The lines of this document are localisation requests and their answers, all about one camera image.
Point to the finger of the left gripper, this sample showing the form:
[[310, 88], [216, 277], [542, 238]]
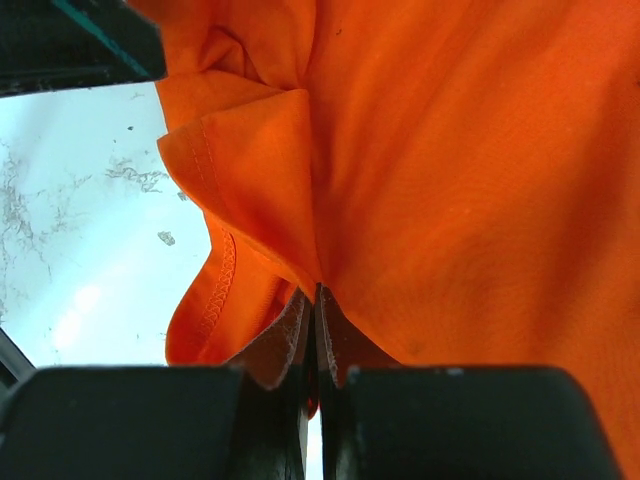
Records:
[[49, 46]]

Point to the orange t shirt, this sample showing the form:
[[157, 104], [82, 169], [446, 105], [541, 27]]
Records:
[[463, 176]]

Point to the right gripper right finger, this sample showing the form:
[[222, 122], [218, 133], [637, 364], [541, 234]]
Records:
[[380, 420]]

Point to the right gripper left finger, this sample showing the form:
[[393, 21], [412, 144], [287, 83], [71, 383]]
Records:
[[246, 419]]

